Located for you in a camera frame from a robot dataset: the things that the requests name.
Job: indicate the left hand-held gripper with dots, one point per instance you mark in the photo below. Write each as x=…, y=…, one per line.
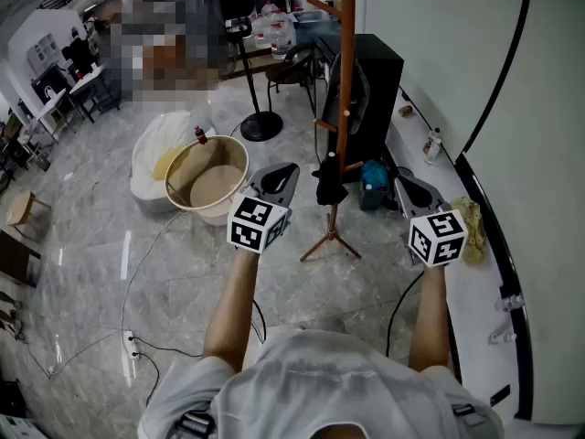
x=258, y=224

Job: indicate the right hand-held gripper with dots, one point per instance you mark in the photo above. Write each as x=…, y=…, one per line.
x=439, y=240

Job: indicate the brown wooden coat rack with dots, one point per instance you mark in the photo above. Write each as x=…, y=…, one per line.
x=346, y=62

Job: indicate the person's left forearm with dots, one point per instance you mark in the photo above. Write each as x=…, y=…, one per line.
x=233, y=309

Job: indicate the person's right forearm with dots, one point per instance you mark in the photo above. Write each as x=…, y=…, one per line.
x=429, y=318

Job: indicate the yellow patterned cloth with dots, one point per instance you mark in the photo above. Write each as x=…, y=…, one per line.
x=473, y=231

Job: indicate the round beige tub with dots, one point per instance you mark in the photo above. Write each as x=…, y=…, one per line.
x=215, y=185

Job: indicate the small clear bottle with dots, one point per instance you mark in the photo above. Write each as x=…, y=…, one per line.
x=509, y=302

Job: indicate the small red bottle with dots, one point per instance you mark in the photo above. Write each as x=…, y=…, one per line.
x=200, y=136

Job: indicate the black standing fan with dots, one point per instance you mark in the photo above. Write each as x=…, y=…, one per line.
x=256, y=103

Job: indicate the black chair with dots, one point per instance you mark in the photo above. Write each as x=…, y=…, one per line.
x=292, y=69

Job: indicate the grey hanging garment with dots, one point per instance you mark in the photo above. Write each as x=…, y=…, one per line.
x=361, y=99

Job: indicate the black cabinet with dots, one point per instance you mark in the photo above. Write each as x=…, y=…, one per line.
x=379, y=89

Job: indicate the person's white t-shirt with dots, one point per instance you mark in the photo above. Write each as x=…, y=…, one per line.
x=320, y=382

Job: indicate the white power strip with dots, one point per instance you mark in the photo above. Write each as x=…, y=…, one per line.
x=131, y=345

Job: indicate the large clear water bottle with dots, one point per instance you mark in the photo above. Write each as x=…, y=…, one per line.
x=279, y=39

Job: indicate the white table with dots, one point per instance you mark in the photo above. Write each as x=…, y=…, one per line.
x=89, y=78

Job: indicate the small wooden stool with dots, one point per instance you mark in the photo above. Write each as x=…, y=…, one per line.
x=23, y=208

